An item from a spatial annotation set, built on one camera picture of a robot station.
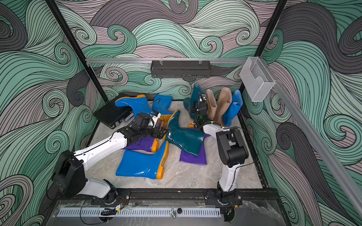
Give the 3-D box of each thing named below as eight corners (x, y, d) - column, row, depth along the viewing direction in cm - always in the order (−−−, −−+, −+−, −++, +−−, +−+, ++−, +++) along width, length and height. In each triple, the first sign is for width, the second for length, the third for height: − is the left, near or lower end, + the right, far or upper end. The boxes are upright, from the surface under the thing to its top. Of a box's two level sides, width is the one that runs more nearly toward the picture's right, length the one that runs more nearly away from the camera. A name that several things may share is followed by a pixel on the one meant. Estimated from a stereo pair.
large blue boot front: (117, 179, 81) (112, 175, 75) (125, 147, 95) (122, 141, 89) (166, 179, 81) (165, 175, 76) (168, 147, 95) (167, 141, 89)
